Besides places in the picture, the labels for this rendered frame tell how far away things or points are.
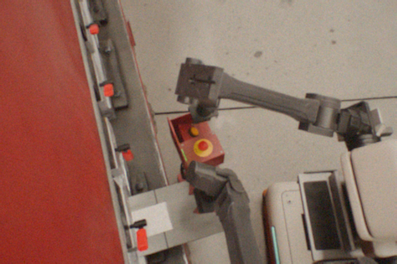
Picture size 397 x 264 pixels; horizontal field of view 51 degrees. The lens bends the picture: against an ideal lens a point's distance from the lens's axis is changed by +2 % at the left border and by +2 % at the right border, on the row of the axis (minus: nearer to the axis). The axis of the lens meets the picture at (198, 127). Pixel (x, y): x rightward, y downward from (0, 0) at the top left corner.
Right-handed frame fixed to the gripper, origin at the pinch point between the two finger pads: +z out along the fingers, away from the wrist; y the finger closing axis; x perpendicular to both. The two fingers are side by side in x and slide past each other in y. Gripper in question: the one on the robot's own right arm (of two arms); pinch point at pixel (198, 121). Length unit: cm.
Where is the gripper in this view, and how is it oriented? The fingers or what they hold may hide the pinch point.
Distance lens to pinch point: 157.0
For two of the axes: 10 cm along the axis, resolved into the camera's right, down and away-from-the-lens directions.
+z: -2.2, 4.5, 8.7
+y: -9.1, 2.3, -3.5
